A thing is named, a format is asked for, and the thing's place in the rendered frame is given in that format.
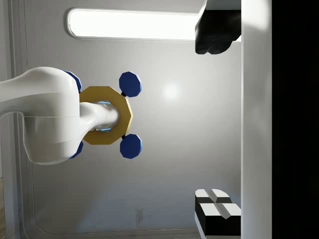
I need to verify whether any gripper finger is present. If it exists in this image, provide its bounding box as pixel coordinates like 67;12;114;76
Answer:
194;0;242;55
194;188;242;239

